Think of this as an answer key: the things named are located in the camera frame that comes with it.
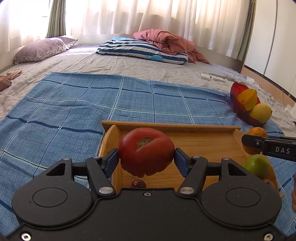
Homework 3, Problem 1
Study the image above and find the orange fruit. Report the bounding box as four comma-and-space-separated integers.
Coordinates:
241, 127, 268, 155

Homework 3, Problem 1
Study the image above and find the red tomato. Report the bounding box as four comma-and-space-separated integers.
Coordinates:
118, 128, 175, 178

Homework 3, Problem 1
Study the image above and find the person's right hand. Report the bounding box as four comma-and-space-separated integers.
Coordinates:
292, 174, 296, 212

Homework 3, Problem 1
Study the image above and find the small green apple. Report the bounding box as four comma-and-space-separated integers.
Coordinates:
244, 154, 270, 179

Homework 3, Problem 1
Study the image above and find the yellow mango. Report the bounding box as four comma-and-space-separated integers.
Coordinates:
248, 103, 273, 124

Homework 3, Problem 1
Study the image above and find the wooden serving tray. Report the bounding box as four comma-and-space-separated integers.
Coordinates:
98, 120, 251, 193

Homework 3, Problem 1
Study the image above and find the white crumpled cloth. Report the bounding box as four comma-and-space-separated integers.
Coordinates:
283, 104, 295, 137

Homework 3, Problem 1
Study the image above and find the red glass fruit bowl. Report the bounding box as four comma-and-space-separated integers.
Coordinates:
230, 82, 264, 127

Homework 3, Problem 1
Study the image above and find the grey bed sheet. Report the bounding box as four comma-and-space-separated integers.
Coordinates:
1, 46, 285, 133

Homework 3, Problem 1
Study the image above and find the dark purple plum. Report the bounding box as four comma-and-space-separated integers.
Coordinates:
264, 179, 276, 190

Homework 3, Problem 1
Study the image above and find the yellow starfruit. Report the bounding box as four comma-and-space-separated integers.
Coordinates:
237, 89, 257, 111

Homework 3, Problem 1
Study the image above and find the blue plaid cloth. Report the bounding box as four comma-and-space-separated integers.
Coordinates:
1, 72, 295, 240

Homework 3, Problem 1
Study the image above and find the white small box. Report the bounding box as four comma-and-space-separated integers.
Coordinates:
201, 73, 211, 81
210, 75, 225, 83

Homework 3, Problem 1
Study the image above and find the white wardrobe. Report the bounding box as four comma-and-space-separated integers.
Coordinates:
244, 0, 295, 96

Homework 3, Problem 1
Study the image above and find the green drape right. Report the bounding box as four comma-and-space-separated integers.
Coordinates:
237, 0, 256, 62

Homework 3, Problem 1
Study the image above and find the green drape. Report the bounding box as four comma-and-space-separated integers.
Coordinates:
237, 0, 256, 62
46, 0, 66, 38

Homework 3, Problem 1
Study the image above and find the white sheer curtain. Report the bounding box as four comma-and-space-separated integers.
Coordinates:
1, 1, 249, 58

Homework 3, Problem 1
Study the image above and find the blue striped pillow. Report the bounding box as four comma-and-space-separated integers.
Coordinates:
96, 37, 189, 65

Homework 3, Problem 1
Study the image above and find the pink crumpled blanket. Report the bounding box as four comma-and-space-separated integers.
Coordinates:
133, 29, 210, 64

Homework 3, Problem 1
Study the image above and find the pink clothing pile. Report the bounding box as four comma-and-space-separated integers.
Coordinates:
0, 69, 22, 91

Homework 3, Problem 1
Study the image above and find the purple floral pillow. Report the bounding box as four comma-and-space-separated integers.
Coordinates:
13, 37, 78, 65

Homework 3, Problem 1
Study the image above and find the green drape left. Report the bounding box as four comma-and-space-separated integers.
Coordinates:
46, 0, 66, 38

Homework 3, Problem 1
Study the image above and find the white charger cable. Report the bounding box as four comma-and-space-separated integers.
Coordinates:
280, 89, 292, 107

